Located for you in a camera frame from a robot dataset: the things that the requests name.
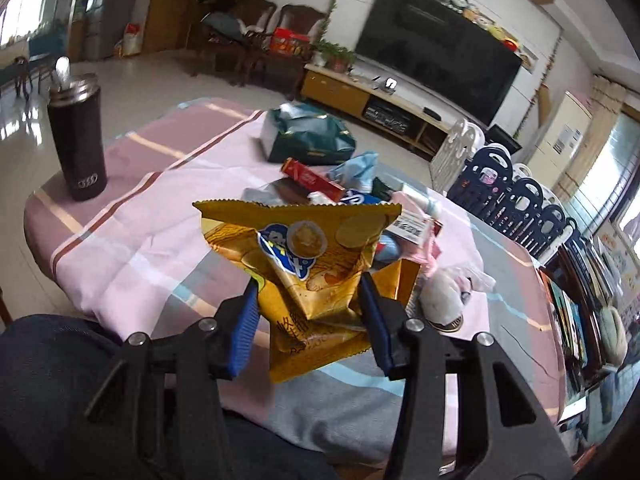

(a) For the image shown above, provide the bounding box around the green ivy garland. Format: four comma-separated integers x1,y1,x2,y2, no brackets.
520,35,560,133
320,0,356,47

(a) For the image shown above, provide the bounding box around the blue white baby playpen fence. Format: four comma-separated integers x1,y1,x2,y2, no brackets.
429,119,582,262

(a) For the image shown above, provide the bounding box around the beige curtain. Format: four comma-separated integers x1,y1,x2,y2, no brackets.
555,74,629,207

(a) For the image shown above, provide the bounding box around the pile of children's books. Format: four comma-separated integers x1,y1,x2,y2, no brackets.
539,238,623,391

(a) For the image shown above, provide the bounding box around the yellow snack bag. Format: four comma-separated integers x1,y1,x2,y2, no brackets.
192,199,422,385

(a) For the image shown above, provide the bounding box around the blue white snack packet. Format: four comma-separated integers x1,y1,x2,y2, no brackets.
341,189,383,207

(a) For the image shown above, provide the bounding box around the black stereo receiver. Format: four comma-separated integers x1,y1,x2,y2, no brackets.
362,102,417,134

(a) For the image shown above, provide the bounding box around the green tissue box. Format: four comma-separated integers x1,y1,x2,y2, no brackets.
260,102,357,166

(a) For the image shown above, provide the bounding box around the grey green round cushion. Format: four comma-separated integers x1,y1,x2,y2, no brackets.
599,305,629,369

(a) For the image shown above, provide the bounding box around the large black television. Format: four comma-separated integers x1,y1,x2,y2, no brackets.
354,0,524,127

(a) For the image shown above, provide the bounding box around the white red shopping bag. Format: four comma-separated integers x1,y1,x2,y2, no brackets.
121,22,144,57

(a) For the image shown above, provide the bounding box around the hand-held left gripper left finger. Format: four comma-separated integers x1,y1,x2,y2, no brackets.
84,280,261,480

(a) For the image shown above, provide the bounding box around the black tumbler with straw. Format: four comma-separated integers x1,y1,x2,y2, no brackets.
46,56,108,202

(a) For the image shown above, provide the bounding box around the red gift box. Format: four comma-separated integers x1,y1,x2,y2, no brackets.
270,27,314,59

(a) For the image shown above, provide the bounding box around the dark bag on armchair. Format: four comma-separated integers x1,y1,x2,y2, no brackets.
201,12,247,44

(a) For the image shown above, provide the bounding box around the yellow wooden television cabinet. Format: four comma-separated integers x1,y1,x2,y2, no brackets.
300,62,454,154

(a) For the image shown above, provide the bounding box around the blue crumpled wrapper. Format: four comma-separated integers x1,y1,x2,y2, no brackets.
327,151,379,196

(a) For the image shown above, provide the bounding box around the red cigarette carton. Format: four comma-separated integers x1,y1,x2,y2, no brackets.
280,157,347,202

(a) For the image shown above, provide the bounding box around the pink plastic bag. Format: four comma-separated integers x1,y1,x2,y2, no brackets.
387,187,497,295

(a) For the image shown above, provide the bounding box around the white standing air conditioner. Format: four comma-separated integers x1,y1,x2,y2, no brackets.
527,91,594,187

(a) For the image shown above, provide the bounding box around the green potted plant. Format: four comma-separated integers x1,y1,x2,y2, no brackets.
314,39,357,74

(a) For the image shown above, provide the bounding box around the black monitor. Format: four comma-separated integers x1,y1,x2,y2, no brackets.
485,125,524,157

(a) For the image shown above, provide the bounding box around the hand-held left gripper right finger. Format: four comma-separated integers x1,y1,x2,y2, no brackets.
359,274,576,480

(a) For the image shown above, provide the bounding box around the wall shelf with plush toys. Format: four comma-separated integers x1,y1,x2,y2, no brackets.
367,0,537,69

